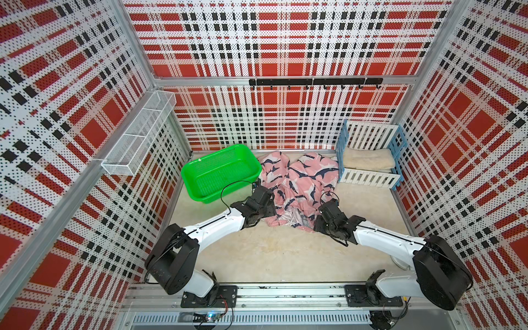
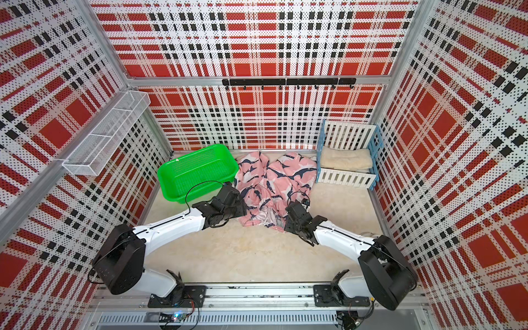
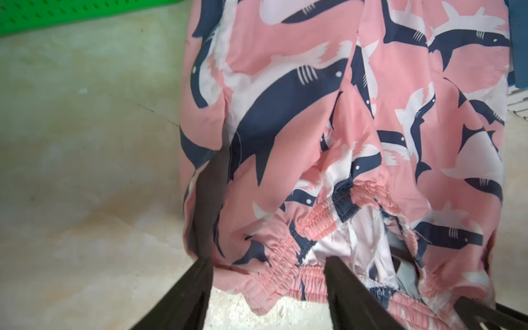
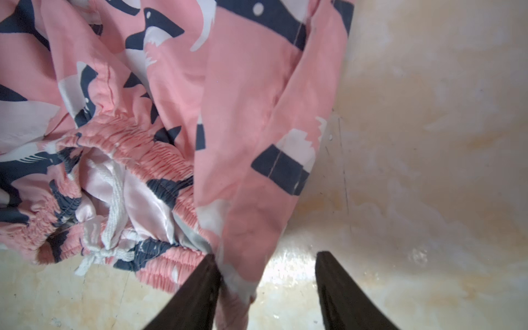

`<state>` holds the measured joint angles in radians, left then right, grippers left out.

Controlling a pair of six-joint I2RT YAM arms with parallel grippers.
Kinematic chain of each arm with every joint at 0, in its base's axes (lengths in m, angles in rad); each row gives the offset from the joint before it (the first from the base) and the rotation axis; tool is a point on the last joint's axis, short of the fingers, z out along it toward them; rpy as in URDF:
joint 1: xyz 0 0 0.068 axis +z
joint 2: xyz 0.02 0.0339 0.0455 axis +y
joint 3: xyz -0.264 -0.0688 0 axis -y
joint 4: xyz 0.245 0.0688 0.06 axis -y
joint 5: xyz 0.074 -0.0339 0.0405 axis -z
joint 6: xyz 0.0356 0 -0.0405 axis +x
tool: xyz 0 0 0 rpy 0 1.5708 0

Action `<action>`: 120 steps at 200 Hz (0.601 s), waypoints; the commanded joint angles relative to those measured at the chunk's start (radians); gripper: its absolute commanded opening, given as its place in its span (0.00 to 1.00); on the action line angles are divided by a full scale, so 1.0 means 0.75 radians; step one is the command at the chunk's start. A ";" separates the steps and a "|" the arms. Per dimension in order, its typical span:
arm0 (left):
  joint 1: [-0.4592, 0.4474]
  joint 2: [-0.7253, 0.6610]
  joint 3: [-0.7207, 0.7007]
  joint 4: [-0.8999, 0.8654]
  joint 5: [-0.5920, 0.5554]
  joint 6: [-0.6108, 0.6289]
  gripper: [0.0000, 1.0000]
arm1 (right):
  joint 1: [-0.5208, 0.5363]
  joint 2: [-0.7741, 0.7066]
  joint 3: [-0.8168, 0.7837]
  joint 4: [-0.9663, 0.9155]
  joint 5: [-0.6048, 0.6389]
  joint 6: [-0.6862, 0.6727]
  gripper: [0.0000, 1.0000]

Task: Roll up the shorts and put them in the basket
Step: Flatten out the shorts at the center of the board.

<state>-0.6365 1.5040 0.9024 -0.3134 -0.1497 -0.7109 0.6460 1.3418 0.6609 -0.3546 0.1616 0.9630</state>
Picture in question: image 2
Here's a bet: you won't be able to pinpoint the pink shark print shorts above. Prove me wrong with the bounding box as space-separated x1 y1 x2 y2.
235 151 318 232

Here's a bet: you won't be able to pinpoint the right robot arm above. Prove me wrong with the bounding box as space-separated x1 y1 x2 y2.
285 202 418 311

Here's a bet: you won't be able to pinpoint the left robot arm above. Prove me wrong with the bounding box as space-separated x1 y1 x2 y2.
88 182 248 298

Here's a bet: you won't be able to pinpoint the green plastic basket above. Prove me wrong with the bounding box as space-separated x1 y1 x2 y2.
158 144 239 204

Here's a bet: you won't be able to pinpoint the blue white slatted crate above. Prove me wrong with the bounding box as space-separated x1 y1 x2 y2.
316 120 383 191

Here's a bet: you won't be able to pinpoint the beige folded towel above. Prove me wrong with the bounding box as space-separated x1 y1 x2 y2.
320 147 373 172

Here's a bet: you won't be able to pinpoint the green circuit board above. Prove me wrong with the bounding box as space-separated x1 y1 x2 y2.
158 312 188 323

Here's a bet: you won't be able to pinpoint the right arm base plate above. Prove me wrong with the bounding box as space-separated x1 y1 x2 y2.
313 285 371 307

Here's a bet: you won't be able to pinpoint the aluminium front rail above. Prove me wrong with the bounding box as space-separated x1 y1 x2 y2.
88 282 430 311

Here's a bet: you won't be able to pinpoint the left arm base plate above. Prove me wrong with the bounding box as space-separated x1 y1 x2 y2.
147 285 207 309

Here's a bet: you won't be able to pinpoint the black wall hook rail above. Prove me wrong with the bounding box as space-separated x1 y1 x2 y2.
222 78 358 87

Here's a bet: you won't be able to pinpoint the white wire mesh shelf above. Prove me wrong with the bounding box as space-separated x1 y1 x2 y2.
62 90 151 176

